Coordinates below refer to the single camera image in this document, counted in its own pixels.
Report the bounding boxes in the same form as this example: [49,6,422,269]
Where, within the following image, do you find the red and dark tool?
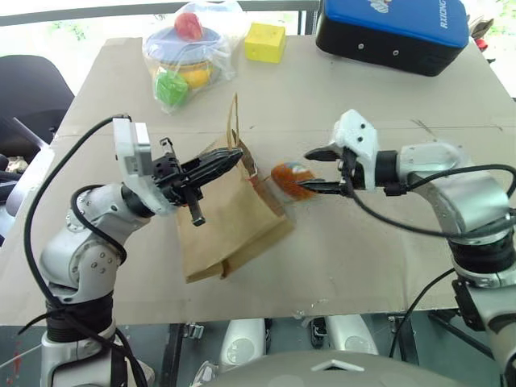
[468,15,497,53]

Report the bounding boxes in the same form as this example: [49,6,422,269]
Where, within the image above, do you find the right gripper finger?
[295,180,348,197]
[304,145,345,163]

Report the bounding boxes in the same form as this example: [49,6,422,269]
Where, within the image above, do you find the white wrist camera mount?
[111,116,173,218]
[327,108,381,191]

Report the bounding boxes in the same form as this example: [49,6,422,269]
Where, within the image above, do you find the green plush toy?
[155,70,190,108]

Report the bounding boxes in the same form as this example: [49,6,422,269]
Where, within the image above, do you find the blue and black case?
[314,0,472,78]

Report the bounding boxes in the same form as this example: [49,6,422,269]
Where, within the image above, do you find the yellow cheese block plush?
[243,22,288,65]

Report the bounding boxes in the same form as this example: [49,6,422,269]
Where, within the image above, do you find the blue round plush toy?
[144,27,223,70]

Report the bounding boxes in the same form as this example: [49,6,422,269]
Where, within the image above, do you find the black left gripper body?
[151,136,207,227]

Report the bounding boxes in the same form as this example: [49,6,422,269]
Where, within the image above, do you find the clear plastic bag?
[141,0,250,117]

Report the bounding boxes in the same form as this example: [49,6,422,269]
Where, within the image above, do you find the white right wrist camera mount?
[327,108,381,191]

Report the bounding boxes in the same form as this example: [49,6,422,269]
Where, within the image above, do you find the white rounded shell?
[324,314,380,356]
[217,318,268,374]

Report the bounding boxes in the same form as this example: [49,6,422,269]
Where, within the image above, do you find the red plush toy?
[173,11,203,41]

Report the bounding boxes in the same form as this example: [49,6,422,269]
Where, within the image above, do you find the metal table clamp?
[183,321,206,339]

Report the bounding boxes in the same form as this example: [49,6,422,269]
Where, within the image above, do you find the brown paper bag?
[175,92,296,284]

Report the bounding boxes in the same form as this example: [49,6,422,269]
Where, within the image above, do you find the black office chair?
[0,54,77,162]

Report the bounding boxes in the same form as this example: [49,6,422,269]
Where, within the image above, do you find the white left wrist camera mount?
[111,116,173,218]

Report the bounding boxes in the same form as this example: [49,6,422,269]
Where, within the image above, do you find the silver robot torso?
[193,349,492,387]

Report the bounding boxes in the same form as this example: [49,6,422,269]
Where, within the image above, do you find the orange snack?
[270,160,320,203]

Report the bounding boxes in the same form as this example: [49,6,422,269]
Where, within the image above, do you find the brown cardboard sheet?
[0,35,516,327]

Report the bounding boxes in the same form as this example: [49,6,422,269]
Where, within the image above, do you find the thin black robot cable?
[387,266,457,360]

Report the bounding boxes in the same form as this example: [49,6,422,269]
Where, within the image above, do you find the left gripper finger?
[183,154,243,191]
[180,147,244,175]

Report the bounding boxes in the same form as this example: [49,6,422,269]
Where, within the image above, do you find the yellow round plush toy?
[179,64,214,90]

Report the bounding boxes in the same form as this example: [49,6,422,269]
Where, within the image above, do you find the black slanted strut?
[427,310,497,360]

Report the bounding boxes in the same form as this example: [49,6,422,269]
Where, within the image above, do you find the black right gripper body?
[337,146,359,198]

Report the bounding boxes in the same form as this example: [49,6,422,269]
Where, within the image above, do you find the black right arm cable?
[347,163,516,239]

